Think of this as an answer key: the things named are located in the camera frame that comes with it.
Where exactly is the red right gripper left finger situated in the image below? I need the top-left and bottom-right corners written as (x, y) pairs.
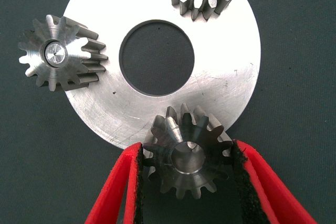
top-left (84, 142), bottom-right (144, 224)

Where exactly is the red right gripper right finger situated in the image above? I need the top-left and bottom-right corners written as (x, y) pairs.
top-left (232, 140), bottom-right (318, 224)

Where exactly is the round metal carrier plate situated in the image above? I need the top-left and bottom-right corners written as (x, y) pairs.
top-left (64, 0), bottom-right (262, 151)

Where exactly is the dark grey table cloth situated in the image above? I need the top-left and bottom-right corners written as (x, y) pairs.
top-left (0, 0), bottom-right (336, 224)

